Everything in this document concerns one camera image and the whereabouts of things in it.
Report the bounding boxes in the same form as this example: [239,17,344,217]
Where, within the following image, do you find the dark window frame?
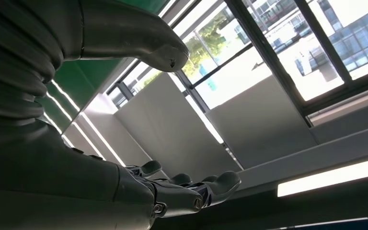
[106,0,368,128]

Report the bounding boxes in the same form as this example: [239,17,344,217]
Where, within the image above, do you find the ceiling light strip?
[277,156,368,198]

